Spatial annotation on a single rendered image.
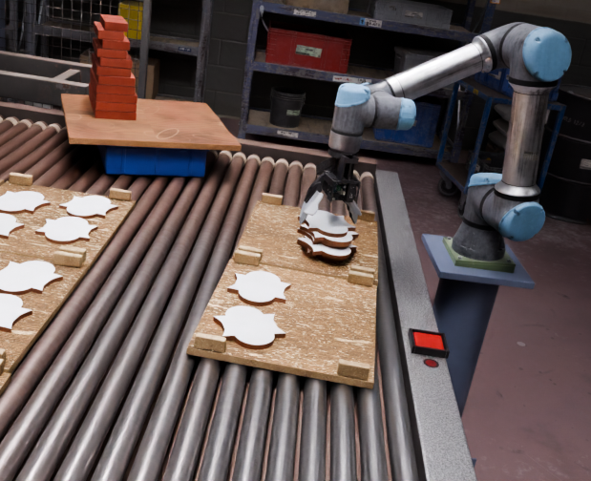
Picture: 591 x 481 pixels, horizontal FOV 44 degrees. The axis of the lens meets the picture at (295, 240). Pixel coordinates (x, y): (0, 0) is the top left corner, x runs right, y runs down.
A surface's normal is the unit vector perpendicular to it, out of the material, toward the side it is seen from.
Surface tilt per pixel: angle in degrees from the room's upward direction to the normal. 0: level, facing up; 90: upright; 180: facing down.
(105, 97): 90
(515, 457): 0
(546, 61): 81
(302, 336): 0
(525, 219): 96
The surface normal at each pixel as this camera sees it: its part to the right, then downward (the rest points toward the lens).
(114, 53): 0.31, 0.42
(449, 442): 0.15, -0.91
